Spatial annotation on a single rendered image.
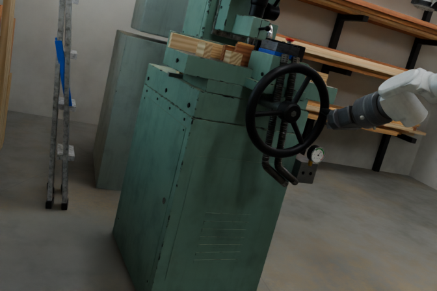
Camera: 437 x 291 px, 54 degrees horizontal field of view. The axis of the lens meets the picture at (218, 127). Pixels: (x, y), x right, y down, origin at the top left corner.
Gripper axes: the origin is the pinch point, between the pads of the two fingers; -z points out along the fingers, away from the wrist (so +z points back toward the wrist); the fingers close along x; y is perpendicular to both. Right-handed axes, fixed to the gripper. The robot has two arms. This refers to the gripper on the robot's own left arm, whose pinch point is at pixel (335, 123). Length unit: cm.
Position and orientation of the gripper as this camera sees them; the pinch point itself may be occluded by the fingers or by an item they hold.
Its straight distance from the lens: 129.8
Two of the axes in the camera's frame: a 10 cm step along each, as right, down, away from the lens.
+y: -1.1, -9.7, 2.1
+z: 4.8, -2.4, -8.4
